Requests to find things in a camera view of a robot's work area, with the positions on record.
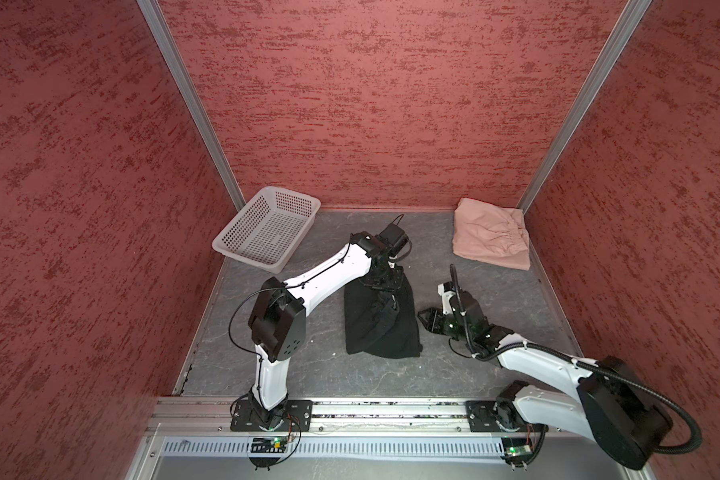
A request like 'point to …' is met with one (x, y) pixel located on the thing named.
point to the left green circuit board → (268, 445)
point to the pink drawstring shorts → (491, 232)
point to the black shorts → (381, 323)
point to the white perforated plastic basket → (269, 230)
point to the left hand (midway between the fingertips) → (392, 293)
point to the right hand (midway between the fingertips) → (419, 321)
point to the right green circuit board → (515, 446)
